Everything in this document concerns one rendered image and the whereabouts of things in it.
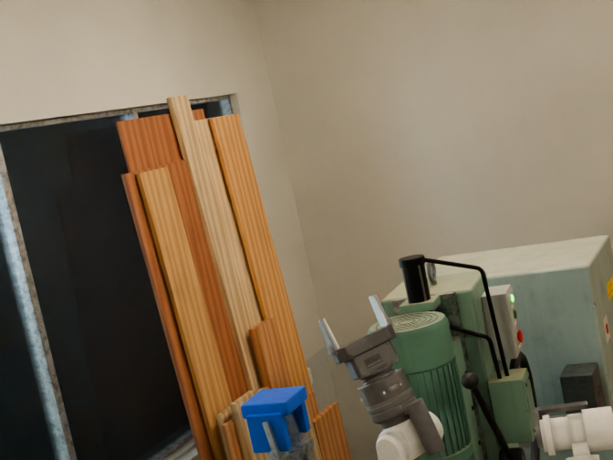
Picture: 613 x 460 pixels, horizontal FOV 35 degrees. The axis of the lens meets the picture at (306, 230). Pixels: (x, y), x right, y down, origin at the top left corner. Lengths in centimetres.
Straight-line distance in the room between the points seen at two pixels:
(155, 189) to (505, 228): 166
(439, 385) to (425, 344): 10
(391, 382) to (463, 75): 278
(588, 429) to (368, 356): 40
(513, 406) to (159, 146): 189
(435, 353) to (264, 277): 207
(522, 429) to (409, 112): 239
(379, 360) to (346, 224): 292
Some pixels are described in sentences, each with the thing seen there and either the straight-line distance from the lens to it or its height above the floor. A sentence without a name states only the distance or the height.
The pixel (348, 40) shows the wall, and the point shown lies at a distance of 452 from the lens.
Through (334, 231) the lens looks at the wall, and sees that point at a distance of 465.
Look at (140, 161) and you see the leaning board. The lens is 356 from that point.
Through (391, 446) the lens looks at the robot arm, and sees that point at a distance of 172.
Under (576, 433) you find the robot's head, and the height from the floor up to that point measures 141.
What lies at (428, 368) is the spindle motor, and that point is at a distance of 203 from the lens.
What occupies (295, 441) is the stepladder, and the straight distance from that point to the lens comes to 312.
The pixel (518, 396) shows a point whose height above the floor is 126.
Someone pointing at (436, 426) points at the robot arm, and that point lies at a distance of 178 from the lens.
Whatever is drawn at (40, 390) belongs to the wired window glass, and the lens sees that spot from 323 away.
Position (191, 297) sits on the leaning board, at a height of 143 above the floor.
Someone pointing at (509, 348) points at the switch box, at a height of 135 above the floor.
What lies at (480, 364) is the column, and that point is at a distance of 228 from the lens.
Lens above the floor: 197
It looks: 6 degrees down
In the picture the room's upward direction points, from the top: 12 degrees counter-clockwise
